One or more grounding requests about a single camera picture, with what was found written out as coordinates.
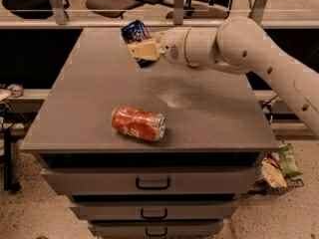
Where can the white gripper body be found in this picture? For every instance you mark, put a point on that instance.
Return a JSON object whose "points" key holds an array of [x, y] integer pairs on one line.
{"points": [[173, 45]]}

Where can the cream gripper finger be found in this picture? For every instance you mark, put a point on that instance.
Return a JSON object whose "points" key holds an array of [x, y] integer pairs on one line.
{"points": [[147, 50], [157, 35]]}

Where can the blue pepsi can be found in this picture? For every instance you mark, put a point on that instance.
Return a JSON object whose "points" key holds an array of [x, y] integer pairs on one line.
{"points": [[135, 32]]}

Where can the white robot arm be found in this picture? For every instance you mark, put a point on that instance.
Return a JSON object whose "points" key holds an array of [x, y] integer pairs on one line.
{"points": [[238, 46]]}

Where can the crushed red cola can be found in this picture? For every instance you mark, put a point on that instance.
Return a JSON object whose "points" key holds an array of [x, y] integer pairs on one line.
{"points": [[138, 123]]}

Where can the orange fruit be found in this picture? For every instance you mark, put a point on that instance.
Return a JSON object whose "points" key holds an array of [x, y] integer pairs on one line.
{"points": [[193, 65]]}

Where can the dark office chair middle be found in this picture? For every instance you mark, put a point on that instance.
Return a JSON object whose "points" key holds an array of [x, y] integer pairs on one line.
{"points": [[112, 8]]}

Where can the grey drawer cabinet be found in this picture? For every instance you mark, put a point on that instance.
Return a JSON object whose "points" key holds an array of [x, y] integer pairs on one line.
{"points": [[149, 153]]}

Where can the dark office chair left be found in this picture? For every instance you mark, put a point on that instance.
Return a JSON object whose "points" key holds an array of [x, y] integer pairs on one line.
{"points": [[32, 9]]}

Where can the top grey drawer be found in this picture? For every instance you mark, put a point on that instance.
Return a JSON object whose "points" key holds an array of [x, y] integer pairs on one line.
{"points": [[150, 180]]}

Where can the grey drawer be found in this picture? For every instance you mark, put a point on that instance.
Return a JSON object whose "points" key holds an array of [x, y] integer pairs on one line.
{"points": [[154, 211], [155, 229], [150, 180]]}

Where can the middle grey drawer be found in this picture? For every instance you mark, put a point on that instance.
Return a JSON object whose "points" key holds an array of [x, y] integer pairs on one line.
{"points": [[154, 211]]}

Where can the tan paper bag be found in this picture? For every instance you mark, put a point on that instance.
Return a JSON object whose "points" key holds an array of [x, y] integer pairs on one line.
{"points": [[272, 175]]}

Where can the green snack bag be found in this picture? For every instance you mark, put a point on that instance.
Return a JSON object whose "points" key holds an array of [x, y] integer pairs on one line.
{"points": [[288, 163]]}

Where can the black stand left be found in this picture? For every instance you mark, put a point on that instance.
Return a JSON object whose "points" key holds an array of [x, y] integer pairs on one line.
{"points": [[6, 160]]}

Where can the bottom grey drawer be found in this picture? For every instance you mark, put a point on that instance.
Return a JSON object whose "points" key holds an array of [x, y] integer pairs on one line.
{"points": [[155, 229]]}

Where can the metal railing frame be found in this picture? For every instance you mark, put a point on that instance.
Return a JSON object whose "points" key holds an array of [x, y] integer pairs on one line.
{"points": [[275, 10]]}

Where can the black wire basket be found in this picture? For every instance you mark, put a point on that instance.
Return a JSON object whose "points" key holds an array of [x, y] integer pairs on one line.
{"points": [[264, 188]]}

